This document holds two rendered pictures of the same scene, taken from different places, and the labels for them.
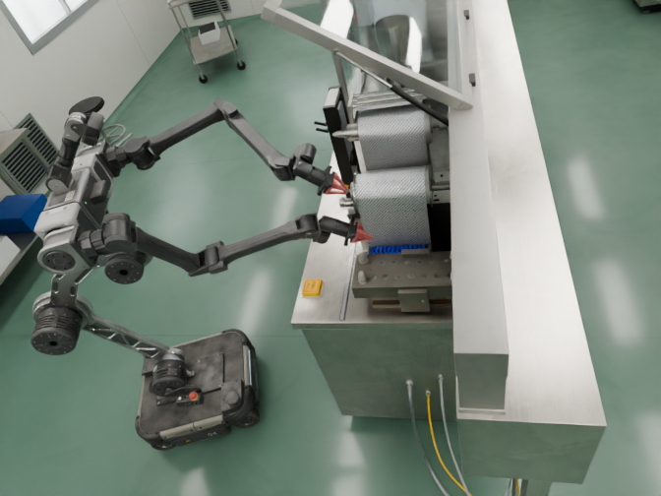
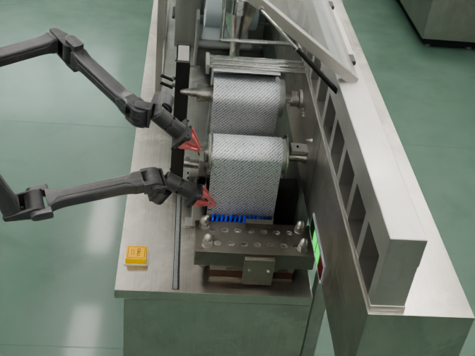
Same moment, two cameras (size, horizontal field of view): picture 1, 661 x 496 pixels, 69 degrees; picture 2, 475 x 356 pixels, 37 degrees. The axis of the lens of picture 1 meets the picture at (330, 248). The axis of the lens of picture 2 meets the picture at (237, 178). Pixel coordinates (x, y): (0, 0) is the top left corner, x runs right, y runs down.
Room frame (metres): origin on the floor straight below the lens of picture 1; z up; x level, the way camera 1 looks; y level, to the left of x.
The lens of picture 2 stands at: (-0.46, 0.71, 2.58)
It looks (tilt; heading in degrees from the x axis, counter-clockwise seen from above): 36 degrees down; 331
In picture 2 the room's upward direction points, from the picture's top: 7 degrees clockwise
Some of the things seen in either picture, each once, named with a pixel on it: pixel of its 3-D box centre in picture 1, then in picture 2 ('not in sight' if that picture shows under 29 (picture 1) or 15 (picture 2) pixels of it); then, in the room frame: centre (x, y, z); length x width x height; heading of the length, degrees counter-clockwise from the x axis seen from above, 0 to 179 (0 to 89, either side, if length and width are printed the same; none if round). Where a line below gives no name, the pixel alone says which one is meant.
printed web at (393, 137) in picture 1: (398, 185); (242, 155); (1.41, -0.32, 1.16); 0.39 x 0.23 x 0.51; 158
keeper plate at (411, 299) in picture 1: (414, 300); (258, 271); (1.01, -0.22, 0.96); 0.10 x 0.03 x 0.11; 68
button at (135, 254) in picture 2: (312, 287); (136, 254); (1.27, 0.12, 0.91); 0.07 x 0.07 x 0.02; 68
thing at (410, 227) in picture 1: (395, 229); (242, 197); (1.23, -0.25, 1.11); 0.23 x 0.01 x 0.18; 68
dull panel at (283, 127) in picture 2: not in sight; (276, 71); (2.20, -0.88, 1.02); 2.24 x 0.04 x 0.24; 158
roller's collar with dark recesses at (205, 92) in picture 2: (355, 132); (205, 92); (1.57, -0.23, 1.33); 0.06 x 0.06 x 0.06; 68
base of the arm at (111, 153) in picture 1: (118, 156); not in sight; (1.76, 0.67, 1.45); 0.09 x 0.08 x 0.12; 177
